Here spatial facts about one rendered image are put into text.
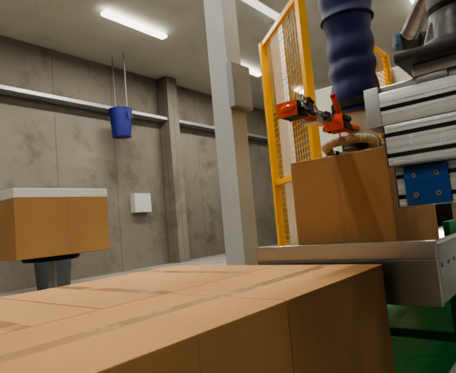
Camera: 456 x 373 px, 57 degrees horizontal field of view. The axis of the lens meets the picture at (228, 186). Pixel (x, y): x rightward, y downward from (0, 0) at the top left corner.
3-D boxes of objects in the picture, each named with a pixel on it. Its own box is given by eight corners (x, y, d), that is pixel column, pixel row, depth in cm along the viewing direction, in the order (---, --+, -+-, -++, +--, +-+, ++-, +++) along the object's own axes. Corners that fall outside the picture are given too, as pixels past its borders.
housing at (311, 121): (309, 127, 157) (308, 115, 157) (326, 123, 152) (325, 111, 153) (300, 124, 151) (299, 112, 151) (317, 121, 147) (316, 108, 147)
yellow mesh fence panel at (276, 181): (280, 314, 315) (254, 46, 334) (292, 313, 318) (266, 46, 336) (333, 345, 231) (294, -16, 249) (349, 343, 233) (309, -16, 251)
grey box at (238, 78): (247, 112, 289) (243, 69, 291) (254, 109, 285) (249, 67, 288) (229, 107, 273) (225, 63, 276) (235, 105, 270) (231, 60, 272)
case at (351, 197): (357, 245, 219) (348, 169, 222) (440, 242, 194) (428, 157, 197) (299, 259, 172) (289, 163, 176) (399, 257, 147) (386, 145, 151)
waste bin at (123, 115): (126, 140, 786) (123, 112, 791) (141, 136, 760) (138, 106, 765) (104, 138, 749) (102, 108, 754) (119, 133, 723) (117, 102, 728)
